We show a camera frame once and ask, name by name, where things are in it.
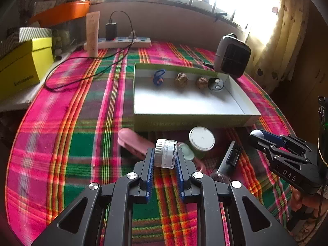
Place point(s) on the white disc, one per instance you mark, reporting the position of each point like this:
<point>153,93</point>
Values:
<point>202,139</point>

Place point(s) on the white power strip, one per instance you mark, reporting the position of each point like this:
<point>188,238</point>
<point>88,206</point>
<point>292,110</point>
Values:
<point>123,42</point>

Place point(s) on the white round jar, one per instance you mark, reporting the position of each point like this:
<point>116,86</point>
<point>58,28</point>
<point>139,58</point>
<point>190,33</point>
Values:
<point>166,153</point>

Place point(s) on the large brown walnut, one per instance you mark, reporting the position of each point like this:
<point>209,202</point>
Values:
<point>181,80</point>

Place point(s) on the white power plug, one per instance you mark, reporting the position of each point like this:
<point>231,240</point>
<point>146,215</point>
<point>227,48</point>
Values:
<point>132,34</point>

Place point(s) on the black oval with white buttons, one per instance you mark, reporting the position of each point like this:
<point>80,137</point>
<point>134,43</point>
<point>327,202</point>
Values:
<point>215,84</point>

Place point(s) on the white cardboard box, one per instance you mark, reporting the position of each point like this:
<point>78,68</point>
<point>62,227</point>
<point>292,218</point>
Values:
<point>184,100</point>

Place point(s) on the small brown walnut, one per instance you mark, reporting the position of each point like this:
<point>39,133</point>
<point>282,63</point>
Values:
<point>202,83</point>

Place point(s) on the orange tray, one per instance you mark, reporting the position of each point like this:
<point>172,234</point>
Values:
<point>61,12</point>

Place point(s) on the person's right hand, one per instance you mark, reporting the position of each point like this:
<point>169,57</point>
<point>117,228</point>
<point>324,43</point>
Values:
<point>298,201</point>

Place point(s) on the black charger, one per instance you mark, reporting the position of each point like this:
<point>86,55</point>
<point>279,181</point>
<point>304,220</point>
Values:
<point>111,32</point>

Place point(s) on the beige cream tube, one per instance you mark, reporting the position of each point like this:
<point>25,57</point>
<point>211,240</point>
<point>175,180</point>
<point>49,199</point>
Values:
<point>92,33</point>

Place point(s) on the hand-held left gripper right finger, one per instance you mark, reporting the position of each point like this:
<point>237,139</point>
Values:
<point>180,176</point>

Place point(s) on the pink plastic case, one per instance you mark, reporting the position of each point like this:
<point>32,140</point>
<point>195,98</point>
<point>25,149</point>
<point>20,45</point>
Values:
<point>133,141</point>

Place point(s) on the white rounded object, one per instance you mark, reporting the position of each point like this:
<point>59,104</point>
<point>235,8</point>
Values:
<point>257,134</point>

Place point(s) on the small grey heater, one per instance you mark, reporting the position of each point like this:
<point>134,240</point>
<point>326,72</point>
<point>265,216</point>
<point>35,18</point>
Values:
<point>232,56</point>

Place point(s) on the green striped box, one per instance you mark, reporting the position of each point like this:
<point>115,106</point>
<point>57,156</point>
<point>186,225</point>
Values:
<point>33,33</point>

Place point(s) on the black and clear device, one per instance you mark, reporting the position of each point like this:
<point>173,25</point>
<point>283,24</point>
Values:
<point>228,161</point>

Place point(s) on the green glass jar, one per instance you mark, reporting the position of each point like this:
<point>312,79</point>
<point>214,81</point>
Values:
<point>61,37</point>

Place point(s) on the yellow cardboard box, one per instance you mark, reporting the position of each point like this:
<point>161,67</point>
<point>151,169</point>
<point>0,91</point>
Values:
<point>20,69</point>

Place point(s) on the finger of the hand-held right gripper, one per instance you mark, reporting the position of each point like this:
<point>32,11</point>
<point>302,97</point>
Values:
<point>258,143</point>
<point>274,137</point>

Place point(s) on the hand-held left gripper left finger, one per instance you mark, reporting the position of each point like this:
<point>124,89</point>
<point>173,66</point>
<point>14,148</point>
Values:
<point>150,174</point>

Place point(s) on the cream heart-print curtain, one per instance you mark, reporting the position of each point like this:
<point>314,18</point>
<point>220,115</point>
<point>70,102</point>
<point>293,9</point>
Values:
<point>281,30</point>

